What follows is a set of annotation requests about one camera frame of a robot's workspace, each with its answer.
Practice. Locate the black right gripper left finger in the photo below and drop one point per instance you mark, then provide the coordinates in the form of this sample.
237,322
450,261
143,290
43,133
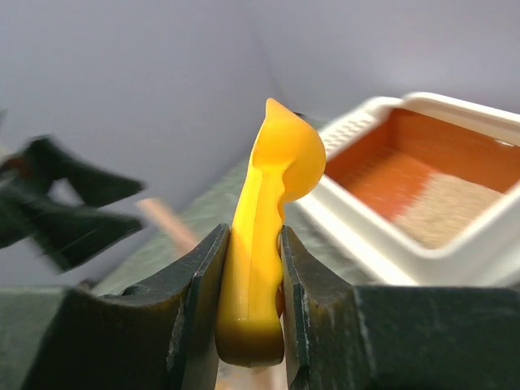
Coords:
168,341

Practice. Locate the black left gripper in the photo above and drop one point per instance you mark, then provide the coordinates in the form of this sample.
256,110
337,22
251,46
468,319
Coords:
70,235

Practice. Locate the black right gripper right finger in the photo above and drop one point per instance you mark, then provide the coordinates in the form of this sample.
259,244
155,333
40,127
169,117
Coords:
324,346

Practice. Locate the yellow plastic scoop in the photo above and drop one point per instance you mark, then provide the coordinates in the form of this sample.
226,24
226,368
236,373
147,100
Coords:
286,162

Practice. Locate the pink cat litter bag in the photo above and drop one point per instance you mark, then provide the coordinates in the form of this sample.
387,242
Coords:
163,216

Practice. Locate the clean litter pile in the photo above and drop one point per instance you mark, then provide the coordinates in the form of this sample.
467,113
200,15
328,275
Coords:
443,209

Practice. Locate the cream orange litter box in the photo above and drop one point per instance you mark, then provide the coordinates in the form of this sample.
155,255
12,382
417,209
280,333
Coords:
380,156

